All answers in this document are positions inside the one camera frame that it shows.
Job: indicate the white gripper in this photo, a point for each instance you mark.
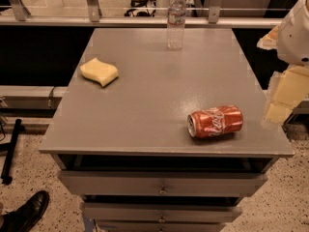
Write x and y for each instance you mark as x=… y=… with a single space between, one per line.
x=294 y=36

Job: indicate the clear plastic water bottle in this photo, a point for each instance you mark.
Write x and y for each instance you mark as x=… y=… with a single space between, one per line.
x=175 y=24

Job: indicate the red coke can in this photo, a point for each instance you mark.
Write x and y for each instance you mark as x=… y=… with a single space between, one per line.
x=214 y=121

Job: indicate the black office chair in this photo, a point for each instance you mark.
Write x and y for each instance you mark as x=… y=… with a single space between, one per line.
x=141 y=8

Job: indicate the yellow sponge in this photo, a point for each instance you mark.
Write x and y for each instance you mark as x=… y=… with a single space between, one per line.
x=100 y=72

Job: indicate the grey drawer cabinet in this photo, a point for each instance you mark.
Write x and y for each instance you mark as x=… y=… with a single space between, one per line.
x=138 y=123

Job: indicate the grey bottom drawer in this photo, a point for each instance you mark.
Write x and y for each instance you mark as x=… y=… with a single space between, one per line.
x=121 y=226

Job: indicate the grey drawer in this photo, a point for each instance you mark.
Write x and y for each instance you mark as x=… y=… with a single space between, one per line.
x=162 y=184
x=121 y=226
x=160 y=213

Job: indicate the grey top drawer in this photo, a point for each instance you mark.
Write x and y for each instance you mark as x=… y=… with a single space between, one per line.
x=162 y=184

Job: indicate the metal railing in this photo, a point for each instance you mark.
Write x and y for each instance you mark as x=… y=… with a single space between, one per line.
x=103 y=13

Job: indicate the grey middle drawer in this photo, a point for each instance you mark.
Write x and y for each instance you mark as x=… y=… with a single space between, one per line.
x=160 y=213

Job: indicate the black metal pole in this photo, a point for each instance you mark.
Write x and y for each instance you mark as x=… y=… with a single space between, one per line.
x=8 y=148

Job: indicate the black leather shoe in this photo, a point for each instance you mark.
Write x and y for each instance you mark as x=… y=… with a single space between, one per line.
x=25 y=217

